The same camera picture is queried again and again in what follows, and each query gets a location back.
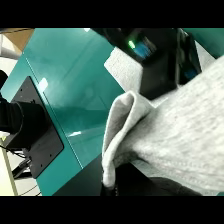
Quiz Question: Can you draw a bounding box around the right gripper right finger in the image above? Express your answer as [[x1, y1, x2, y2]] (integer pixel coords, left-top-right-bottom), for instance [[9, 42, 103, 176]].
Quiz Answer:
[[112, 162, 203, 197]]

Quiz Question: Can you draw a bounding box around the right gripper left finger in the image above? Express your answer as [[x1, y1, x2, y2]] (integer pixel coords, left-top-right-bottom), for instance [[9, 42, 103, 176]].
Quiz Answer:
[[53, 154, 105, 197]]

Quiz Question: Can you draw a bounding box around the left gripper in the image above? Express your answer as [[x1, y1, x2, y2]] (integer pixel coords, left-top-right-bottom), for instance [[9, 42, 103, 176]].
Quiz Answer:
[[91, 28, 203, 101]]

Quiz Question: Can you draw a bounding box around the grey garment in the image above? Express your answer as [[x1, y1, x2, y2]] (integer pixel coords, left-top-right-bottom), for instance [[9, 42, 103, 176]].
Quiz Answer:
[[101, 46, 224, 196]]

